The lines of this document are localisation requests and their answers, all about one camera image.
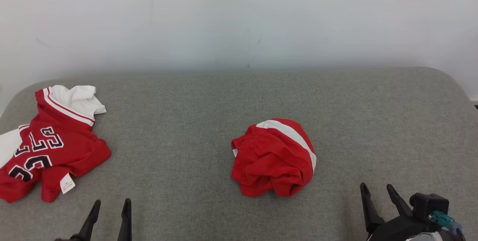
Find red shorts with white stripe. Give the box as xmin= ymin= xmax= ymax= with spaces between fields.
xmin=231 ymin=118 xmax=317 ymax=198

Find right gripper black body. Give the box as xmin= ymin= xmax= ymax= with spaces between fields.
xmin=367 ymin=213 xmax=442 ymax=241

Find red Bulls basketball jersey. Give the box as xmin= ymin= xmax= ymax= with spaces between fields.
xmin=0 ymin=85 xmax=112 ymax=203

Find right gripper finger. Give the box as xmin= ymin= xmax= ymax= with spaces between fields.
xmin=360 ymin=183 xmax=385 ymax=234
xmin=386 ymin=184 xmax=413 ymax=217

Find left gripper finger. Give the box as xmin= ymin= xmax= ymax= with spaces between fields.
xmin=78 ymin=199 xmax=102 ymax=241
xmin=117 ymin=198 xmax=132 ymax=241

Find grey fabric sofa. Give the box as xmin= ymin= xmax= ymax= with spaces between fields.
xmin=0 ymin=67 xmax=478 ymax=241

